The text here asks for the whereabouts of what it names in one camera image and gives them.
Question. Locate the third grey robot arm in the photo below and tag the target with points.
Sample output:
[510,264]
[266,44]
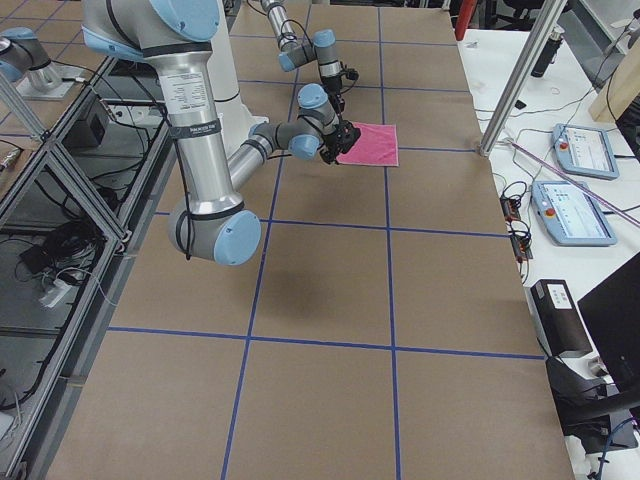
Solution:
[25,61]

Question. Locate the orange black electronics board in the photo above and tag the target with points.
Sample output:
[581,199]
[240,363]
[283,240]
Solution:
[518,230]

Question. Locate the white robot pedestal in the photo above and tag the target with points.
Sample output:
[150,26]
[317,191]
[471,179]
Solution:
[225,100]

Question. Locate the black box white label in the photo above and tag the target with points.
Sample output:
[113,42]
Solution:
[563,333]

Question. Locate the black cylinder tool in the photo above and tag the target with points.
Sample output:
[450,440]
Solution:
[548,53]

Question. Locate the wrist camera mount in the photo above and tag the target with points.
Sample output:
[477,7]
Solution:
[348,136]
[349,74]

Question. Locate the pink towel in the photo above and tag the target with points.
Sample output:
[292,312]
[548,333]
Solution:
[376,147]

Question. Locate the black power adapter box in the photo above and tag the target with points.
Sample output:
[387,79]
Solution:
[89,128]

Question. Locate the wooden beam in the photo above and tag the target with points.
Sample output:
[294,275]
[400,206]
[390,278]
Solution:
[622,87]

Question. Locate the black monitor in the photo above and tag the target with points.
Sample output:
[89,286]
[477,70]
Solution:
[611,314]

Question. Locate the upper teach pendant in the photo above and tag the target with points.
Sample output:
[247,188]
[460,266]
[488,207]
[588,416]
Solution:
[584,151]

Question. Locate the teach pendant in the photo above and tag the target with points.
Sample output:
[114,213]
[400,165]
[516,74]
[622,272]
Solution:
[584,151]
[570,217]

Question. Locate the lower teach pendant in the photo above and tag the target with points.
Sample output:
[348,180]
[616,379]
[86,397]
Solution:
[570,217]

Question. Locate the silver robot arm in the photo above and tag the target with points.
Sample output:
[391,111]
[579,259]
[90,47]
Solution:
[175,38]
[321,48]

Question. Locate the aluminium frame post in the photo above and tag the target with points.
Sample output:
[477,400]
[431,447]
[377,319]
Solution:
[541,30]

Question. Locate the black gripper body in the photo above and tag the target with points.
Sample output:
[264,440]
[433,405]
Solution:
[333,148]
[333,85]

